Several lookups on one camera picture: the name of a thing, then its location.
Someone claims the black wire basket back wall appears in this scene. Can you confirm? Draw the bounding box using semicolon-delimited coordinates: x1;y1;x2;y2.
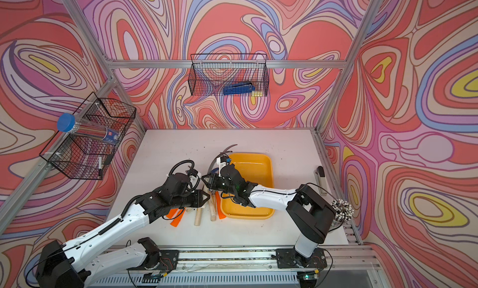
188;52;270;97

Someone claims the blue tool in basket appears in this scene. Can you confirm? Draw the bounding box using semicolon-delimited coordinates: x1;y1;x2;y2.
223;81;256;95

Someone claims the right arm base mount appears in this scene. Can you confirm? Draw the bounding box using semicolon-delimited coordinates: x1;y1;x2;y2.
271;248;327;270

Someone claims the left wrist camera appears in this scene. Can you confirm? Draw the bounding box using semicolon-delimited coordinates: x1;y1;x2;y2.
187;169;201;187

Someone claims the black wire basket wall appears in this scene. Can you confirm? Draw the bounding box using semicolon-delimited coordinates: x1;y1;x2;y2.
188;52;270;97
39;93;136;181

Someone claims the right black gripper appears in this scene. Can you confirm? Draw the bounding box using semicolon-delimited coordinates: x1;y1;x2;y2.
201;172;237;195

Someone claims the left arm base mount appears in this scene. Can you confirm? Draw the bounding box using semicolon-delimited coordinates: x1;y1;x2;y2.
129;237;179;273

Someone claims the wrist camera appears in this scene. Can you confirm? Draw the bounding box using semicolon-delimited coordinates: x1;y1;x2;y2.
216;156;231;171
187;169;201;187

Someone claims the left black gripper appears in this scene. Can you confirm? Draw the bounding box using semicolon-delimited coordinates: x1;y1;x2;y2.
171;189;212;210

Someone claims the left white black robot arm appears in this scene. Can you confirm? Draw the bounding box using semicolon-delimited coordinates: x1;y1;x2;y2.
34;170;210;288

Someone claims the black wire basket left wall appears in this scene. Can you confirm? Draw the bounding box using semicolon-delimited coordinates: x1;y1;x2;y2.
39;93;136;181

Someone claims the yellow plastic tray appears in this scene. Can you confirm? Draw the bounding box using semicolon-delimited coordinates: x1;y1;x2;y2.
220;152;275;220

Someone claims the clear tube with blue cap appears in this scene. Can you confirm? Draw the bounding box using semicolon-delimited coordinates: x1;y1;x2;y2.
57;113;120;145

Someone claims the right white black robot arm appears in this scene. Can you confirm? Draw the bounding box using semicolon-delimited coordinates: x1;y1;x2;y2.
202;164;337;259

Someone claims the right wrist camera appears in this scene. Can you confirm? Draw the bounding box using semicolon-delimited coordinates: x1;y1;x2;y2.
216;156;231;171

